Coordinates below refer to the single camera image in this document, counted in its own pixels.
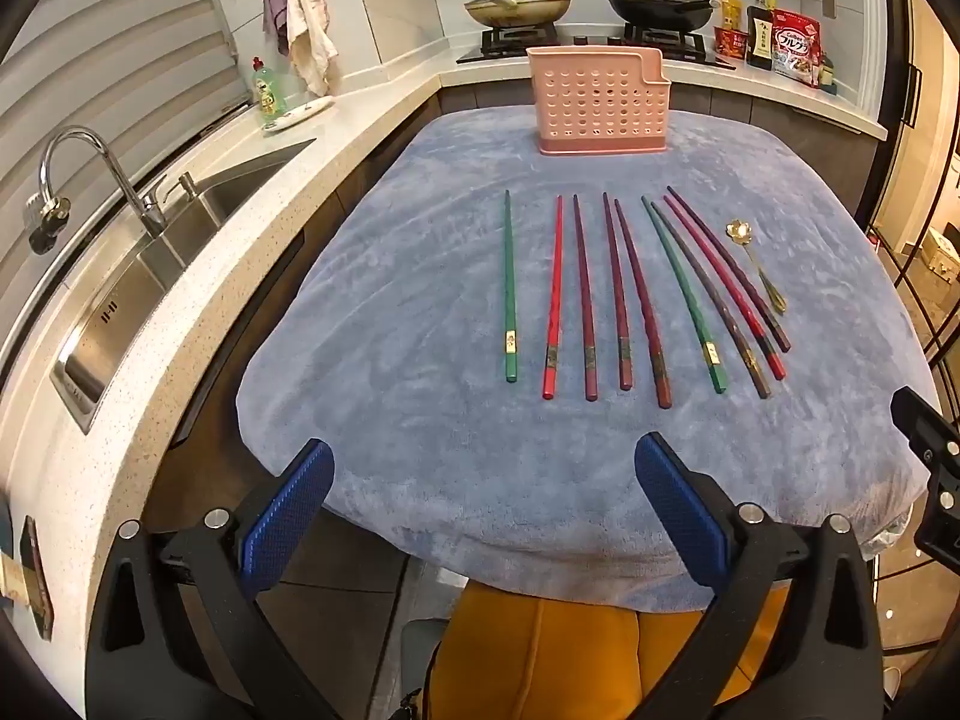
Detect white oval dish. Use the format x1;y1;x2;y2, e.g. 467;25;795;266
262;96;336;134

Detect red white cereal bag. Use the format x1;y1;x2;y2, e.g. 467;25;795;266
772;9;822;85

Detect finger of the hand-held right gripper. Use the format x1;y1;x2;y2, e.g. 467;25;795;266
891;386;960;563

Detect gold flower spoon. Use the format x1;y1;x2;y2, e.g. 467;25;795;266
724;220;788;314

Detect purple hanging cloth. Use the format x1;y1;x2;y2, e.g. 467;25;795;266
261;0;293;57

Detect green chopstick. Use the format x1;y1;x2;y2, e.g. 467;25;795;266
501;190;520;383
640;195;728;395

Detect green dish soap bottle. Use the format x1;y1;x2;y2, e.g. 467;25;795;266
251;56;284;128

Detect blue grey fleece blanket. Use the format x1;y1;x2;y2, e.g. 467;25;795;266
236;109;942;612

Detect black wok with lid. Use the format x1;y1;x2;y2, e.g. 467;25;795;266
606;0;719;32

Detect dark purple chopstick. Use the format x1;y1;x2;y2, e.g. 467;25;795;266
666;186;793;354

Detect dark red chopstick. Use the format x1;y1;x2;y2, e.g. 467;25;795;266
601;191;634;392
613;199;673;410
572;193;599;401

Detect chrome kitchen faucet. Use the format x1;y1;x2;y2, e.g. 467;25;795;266
41;127;170;237

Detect white hanging cloth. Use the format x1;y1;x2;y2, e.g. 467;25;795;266
285;0;340;97

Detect black metal frame door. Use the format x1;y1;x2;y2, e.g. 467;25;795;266
862;67;960;616

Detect black gas stove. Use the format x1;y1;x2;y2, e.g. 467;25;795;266
456;22;740;68

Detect beige pan with lid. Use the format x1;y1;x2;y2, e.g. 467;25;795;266
463;0;575;27

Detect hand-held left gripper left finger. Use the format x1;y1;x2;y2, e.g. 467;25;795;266
82;439;338;720

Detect brown chopstick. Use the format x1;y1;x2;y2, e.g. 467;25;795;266
650;201;773;400

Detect white window blinds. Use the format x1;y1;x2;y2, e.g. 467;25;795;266
0;0;263;301

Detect pink perforated plastic basket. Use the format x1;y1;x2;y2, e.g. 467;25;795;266
525;45;674;158

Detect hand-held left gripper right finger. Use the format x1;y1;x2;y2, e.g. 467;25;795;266
636;433;882;720

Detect stainless steel sink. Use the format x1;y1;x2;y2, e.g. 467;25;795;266
49;139;316;436

